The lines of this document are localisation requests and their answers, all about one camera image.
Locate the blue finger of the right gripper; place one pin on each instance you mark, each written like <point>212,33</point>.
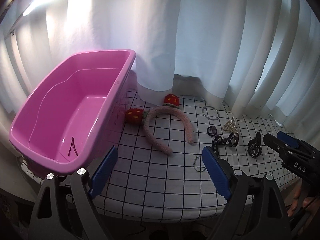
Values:
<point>274,143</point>
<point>288,140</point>

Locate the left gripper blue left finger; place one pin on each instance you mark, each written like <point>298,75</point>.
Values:
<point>100,170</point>

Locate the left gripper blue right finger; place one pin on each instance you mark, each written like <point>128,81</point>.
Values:
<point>220,172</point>

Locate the small dark scrunchie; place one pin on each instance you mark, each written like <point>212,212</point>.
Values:
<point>212,131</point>

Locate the pearl hair claw clip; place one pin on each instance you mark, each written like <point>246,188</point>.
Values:
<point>231,126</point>

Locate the large silver bangle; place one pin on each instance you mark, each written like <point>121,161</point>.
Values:
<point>210,113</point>

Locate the pink fuzzy strawberry headband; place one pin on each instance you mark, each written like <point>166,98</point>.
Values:
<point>155,123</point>

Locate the person's right hand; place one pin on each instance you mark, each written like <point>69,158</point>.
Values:
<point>301,196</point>

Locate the white black grid bedsheet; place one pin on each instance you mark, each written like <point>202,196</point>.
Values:
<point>148,185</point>

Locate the pink plastic storage bin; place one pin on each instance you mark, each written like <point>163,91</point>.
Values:
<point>75,114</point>

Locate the white curtain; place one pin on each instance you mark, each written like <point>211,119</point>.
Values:
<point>261,57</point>

